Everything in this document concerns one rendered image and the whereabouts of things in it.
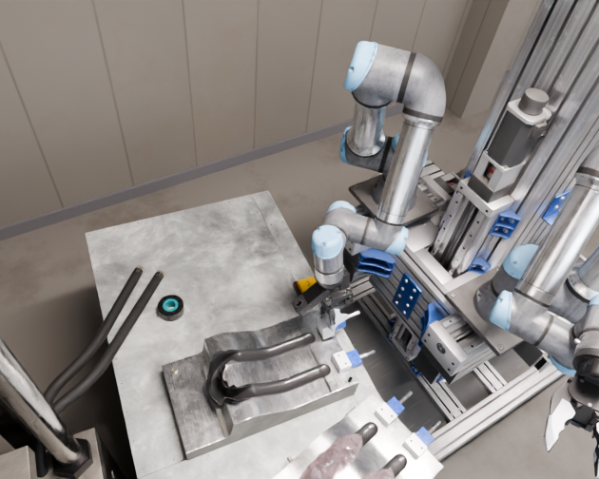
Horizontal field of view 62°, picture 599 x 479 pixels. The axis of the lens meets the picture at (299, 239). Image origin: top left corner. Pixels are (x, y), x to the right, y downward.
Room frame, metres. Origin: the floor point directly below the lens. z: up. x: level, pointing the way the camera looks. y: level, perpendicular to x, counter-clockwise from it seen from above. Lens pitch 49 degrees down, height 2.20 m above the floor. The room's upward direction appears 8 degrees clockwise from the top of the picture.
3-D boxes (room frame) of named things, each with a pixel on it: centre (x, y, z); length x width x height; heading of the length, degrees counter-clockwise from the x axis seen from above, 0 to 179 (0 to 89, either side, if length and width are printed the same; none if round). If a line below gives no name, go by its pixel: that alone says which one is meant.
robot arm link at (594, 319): (0.56, -0.60, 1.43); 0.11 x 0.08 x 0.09; 153
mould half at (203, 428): (0.62, 0.06, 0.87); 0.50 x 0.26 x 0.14; 120
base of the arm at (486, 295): (0.85, -0.60, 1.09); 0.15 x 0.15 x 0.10
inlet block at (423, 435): (0.52, -0.41, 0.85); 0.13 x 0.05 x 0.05; 137
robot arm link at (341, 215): (0.90, -0.11, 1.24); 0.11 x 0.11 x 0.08; 79
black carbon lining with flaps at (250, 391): (0.62, 0.04, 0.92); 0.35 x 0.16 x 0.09; 120
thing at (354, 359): (0.70, -0.21, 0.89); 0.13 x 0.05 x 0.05; 120
